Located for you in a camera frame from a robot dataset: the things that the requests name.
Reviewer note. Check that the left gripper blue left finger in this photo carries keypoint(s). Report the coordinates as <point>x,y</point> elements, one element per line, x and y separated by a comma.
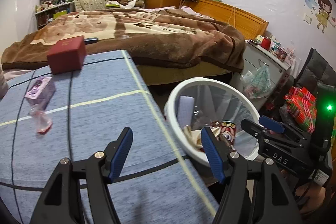
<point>116,154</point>

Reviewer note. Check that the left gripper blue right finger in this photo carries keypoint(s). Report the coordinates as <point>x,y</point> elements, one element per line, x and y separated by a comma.
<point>215,152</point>

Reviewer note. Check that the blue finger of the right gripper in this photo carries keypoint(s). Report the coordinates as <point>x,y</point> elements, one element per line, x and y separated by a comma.
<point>273,126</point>
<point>253,129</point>

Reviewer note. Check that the cream paper bag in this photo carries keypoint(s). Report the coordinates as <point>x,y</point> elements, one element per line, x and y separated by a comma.
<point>194,136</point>

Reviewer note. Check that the red cartoon drink can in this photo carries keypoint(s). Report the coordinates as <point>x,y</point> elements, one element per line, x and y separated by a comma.
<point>225,131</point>

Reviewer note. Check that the clear plastic cup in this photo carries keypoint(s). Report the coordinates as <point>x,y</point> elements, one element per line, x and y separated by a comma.
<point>42,121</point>

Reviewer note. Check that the white trash bin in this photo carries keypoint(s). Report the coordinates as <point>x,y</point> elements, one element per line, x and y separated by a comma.
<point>214,101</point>

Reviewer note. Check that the person's right hand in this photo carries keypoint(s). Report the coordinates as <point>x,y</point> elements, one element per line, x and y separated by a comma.
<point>315,194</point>

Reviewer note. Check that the red green plaid bag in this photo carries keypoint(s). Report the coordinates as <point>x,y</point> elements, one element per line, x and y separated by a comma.
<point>301,106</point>

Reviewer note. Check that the hanging plastic bag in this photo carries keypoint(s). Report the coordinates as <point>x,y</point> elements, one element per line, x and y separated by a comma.
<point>257,84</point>

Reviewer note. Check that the blue checked tablecloth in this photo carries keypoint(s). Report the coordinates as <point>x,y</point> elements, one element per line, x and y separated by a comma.
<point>89,109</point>

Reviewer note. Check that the red mug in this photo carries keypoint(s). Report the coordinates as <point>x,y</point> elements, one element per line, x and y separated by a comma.
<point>266,42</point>

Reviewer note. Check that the purple drink carton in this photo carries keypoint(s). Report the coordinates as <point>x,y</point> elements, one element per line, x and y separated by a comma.
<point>41,92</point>

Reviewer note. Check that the wooden bed headboard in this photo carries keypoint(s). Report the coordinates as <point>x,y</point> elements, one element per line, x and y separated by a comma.
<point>248,24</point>

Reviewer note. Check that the dark red gift box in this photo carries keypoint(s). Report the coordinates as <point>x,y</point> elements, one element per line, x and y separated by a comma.
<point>67,55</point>

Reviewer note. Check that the black remote control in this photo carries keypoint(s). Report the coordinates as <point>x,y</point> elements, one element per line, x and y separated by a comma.
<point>90,40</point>

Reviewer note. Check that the brown patterned blanket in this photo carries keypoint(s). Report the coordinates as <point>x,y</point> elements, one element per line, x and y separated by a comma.
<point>168,38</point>

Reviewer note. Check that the white cluttered shelf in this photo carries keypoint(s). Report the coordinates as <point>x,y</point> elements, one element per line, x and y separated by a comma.
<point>45,15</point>

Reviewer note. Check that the cartoon girl wall sticker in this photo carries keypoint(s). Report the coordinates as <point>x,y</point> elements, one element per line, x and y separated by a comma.
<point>324,15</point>

